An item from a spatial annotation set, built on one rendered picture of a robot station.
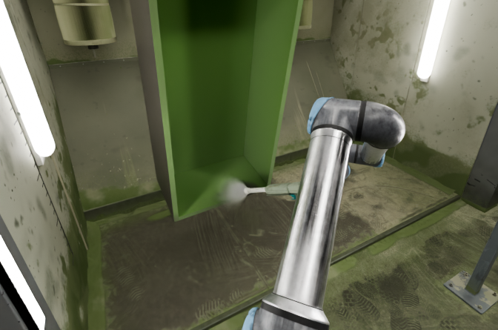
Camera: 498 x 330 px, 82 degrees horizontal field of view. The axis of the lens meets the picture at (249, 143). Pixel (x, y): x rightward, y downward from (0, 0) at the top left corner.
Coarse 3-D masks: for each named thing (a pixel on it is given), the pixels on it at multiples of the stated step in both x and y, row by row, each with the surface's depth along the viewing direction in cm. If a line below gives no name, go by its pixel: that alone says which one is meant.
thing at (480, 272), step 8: (496, 224) 139; (496, 232) 140; (488, 240) 144; (496, 240) 141; (488, 248) 145; (496, 248) 142; (480, 256) 149; (488, 256) 145; (496, 256) 145; (480, 264) 150; (488, 264) 146; (480, 272) 151; (488, 272) 151; (472, 280) 156; (480, 280) 152; (472, 288) 157; (480, 288) 157
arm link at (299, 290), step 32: (320, 128) 78; (352, 128) 78; (320, 160) 73; (320, 192) 69; (320, 224) 65; (288, 256) 64; (320, 256) 63; (288, 288) 60; (320, 288) 61; (256, 320) 59; (288, 320) 56; (320, 320) 57
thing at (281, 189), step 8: (272, 184) 136; (280, 184) 130; (288, 184) 126; (296, 184) 120; (248, 192) 148; (256, 192) 143; (272, 192) 132; (280, 192) 128; (288, 192) 124; (296, 192) 120
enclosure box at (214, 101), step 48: (144, 0) 91; (192, 0) 126; (240, 0) 136; (288, 0) 120; (144, 48) 111; (192, 48) 138; (240, 48) 151; (288, 48) 128; (192, 96) 153; (240, 96) 169; (192, 144) 171; (240, 144) 192; (192, 192) 167
